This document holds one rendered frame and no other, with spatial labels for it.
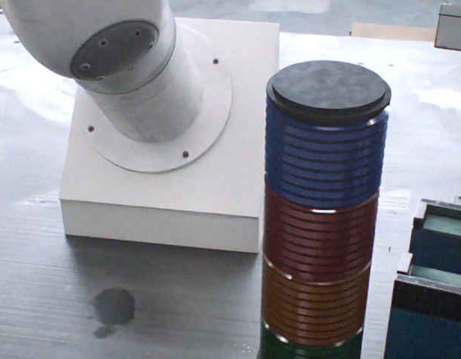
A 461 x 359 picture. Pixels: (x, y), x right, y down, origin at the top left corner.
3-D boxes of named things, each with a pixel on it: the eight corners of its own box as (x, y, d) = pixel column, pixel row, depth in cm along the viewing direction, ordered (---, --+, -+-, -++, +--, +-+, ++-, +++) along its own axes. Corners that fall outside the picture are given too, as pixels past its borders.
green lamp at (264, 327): (368, 345, 50) (375, 289, 47) (345, 416, 45) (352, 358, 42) (276, 322, 51) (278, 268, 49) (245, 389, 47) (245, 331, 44)
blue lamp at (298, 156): (391, 159, 42) (400, 82, 40) (367, 220, 38) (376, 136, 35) (284, 140, 44) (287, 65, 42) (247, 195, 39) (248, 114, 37)
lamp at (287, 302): (375, 289, 47) (382, 228, 45) (352, 358, 42) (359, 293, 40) (278, 268, 49) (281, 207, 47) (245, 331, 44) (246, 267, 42)
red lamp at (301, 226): (382, 228, 45) (391, 159, 42) (359, 293, 40) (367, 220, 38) (281, 207, 47) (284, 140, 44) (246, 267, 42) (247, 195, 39)
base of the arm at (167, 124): (57, 150, 96) (-5, 101, 79) (108, 9, 100) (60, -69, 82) (206, 192, 93) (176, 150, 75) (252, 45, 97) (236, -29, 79)
